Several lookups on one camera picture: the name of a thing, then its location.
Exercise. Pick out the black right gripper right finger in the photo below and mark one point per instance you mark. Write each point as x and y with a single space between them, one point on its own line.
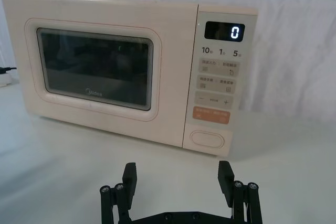
226 179

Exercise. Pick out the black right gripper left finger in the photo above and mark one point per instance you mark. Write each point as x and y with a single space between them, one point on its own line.
128 182

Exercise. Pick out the white table cloth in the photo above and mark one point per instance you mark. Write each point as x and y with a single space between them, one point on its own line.
52 176

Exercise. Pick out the white power strip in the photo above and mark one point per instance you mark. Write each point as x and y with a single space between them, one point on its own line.
4 79

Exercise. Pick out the cream microwave oven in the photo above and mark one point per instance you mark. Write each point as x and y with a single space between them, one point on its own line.
110 11

